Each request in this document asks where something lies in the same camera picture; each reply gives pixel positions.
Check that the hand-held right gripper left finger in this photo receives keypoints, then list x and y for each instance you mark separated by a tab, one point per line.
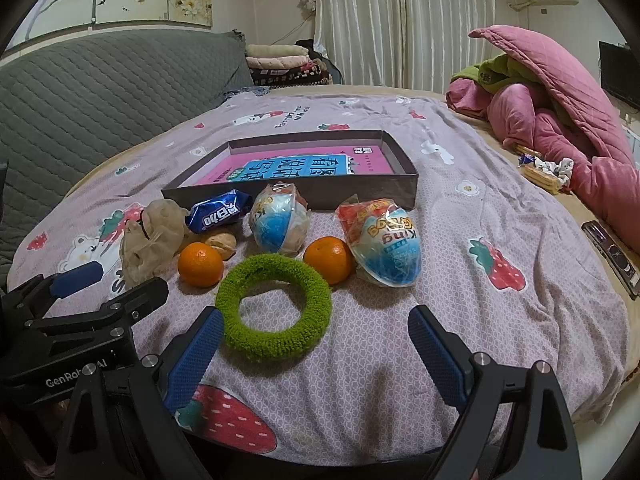
192	355

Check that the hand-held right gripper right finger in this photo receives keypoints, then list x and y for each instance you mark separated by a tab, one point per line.
435	355

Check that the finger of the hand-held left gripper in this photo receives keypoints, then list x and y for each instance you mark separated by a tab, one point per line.
145	294
75	279

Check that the orange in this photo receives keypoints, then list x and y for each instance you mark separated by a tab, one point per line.
200	266
325	260

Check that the walnut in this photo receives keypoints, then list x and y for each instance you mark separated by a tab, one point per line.
222	246

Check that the blue snack packet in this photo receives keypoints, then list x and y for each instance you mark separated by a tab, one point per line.
215	215

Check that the large toy egg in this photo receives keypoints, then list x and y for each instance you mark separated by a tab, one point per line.
385	255

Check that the small toy egg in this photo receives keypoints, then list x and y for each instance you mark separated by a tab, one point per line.
277	225

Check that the shallow grey cardboard box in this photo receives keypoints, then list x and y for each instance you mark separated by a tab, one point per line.
375	185

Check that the strawberry printed bed sheet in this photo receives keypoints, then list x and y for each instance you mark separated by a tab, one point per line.
500	210

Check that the grey quilted cover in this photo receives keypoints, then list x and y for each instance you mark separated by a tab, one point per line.
100	110

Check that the pink book with blue label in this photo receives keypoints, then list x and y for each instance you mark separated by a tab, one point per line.
280	167

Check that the beige bed sheet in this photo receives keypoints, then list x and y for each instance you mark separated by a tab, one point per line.
575	210

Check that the dark rectangular device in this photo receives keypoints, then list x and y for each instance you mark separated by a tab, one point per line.
612	257

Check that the yellow snack packet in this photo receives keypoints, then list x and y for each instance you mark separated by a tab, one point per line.
540	177

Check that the white patterned cloth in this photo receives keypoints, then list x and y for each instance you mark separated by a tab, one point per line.
555	166

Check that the dark blue cloth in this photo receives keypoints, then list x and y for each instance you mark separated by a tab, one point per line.
252	91

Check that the stack of folded blankets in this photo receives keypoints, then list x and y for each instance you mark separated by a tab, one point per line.
280	62

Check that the pink quilt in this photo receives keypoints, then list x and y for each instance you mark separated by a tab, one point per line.
550	110

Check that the white cabinet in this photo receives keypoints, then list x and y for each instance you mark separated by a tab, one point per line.
634	147

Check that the green blanket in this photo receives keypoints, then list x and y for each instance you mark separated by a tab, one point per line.
492	72

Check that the black television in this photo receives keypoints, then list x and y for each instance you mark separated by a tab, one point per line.
617	75

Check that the white curtain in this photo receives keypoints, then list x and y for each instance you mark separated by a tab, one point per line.
400	20

